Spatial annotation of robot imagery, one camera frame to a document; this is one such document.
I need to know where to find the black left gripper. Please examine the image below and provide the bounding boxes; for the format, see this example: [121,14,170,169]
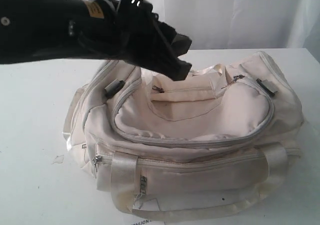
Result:
[79,0,192,81]

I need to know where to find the white backdrop curtain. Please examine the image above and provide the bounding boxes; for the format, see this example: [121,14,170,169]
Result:
[147,0,320,53]

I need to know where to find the cream fabric duffel bag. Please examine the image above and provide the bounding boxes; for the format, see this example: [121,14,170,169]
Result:
[62,51,304,222]

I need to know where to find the white printed paper sheet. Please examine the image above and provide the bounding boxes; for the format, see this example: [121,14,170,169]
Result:
[123,215,153,225]

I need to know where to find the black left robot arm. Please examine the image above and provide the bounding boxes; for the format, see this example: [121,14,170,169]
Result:
[0,0,192,81]

